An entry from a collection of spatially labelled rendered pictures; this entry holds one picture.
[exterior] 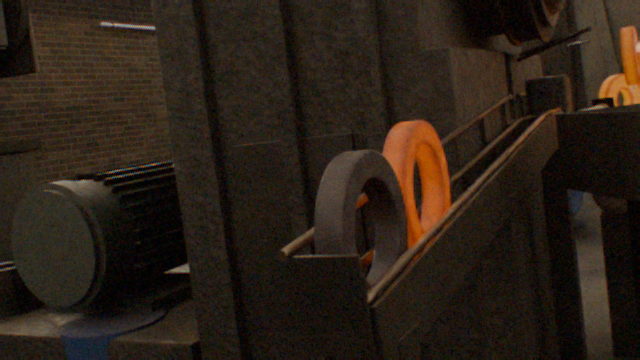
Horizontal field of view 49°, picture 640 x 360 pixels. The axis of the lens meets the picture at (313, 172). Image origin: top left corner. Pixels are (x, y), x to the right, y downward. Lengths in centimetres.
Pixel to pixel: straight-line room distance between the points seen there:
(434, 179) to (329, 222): 33
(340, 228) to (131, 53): 900
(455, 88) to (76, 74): 774
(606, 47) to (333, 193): 389
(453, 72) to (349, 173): 68
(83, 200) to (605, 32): 332
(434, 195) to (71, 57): 805
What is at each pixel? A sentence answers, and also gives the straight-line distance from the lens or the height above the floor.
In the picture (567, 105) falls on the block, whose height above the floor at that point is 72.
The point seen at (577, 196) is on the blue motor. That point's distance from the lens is 388.
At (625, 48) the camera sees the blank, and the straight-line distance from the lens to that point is 198.
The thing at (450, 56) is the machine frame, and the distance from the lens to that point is 136.
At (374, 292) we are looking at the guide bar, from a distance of 71.
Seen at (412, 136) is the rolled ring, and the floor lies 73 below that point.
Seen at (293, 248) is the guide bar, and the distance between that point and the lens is 73.
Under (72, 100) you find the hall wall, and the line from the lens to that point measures 877.
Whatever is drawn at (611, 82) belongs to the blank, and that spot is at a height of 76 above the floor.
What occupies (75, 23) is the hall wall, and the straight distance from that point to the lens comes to 904.
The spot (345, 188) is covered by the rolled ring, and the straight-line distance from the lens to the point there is 69.
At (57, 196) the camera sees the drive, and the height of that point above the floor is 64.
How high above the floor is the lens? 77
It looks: 5 degrees down
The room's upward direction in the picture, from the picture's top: 7 degrees counter-clockwise
